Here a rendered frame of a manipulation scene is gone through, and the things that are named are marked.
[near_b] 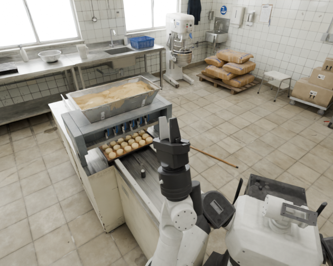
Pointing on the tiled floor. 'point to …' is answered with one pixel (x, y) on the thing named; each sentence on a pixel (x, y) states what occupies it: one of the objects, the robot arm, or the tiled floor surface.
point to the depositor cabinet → (96, 174)
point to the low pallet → (226, 84)
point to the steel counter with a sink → (21, 107)
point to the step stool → (277, 81)
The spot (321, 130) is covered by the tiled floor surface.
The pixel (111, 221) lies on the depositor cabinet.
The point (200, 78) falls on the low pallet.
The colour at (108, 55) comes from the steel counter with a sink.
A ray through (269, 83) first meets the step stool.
